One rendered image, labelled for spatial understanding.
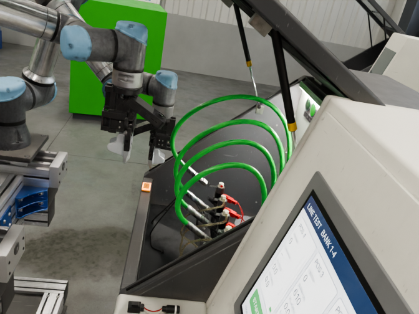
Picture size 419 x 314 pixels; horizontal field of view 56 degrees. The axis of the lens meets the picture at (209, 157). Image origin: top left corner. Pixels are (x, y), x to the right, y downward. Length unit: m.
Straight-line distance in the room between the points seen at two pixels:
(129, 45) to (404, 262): 0.72
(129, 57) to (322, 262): 0.63
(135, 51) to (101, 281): 1.76
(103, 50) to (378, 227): 0.67
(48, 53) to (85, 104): 3.11
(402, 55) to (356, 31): 4.48
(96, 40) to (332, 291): 0.69
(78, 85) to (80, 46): 3.66
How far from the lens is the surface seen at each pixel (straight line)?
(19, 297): 2.15
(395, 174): 0.57
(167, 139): 1.39
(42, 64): 1.57
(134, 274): 1.14
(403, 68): 3.99
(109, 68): 1.27
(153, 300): 1.04
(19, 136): 1.56
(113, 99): 1.02
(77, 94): 4.60
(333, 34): 8.27
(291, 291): 0.67
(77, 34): 0.93
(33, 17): 1.02
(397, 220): 0.53
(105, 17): 4.41
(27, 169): 1.58
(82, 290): 2.46
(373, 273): 0.53
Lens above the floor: 1.71
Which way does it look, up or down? 24 degrees down
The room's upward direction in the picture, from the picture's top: 11 degrees clockwise
